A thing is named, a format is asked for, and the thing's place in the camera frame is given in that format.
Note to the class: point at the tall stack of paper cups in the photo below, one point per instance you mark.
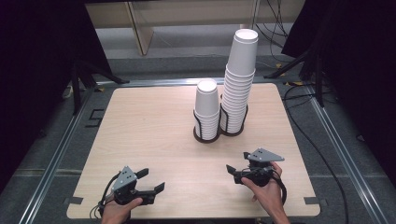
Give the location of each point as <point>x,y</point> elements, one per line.
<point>235,102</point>

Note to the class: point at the beige wooden furniture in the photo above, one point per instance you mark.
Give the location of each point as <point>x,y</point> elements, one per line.
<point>140,18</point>

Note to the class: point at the dark curtain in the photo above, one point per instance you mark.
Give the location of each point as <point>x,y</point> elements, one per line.
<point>37,77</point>
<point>361,77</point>

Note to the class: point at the metal floor rail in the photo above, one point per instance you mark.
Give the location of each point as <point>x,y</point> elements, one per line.
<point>49,168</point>
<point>345,155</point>
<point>174,81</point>

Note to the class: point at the black metal stand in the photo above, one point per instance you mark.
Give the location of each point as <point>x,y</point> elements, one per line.
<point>311,65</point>

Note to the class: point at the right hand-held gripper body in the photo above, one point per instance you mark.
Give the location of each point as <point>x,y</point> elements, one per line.
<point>260,169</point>

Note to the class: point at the black tripod stand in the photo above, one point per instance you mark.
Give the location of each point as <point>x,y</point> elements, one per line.
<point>81,81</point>

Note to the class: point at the person's right hand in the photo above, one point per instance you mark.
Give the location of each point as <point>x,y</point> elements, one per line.
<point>267,196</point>

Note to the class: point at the black double cup holder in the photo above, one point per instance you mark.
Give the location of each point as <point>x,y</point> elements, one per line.
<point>225,126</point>

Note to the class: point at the person's left hand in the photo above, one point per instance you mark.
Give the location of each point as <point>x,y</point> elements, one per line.
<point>116,213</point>

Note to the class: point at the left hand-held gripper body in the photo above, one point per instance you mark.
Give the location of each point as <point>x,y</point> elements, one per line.
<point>124,182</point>

